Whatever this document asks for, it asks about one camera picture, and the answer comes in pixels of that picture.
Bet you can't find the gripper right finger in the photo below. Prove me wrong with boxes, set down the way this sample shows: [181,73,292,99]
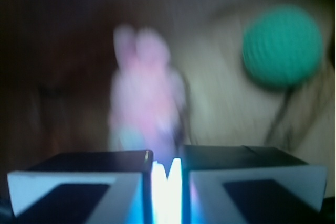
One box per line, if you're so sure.
[181,145,328,223]

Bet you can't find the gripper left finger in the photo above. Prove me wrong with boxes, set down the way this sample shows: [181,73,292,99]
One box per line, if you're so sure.
[7,150,153,223]

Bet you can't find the pink plush bunny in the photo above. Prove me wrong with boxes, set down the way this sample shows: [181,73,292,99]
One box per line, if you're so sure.
[109,24,188,156]

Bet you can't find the green foam ball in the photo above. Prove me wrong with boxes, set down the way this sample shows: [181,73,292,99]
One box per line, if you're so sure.
[242,5,323,88]

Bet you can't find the brown paper lined bin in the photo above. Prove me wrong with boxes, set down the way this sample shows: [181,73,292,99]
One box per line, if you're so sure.
[1,0,335,199]

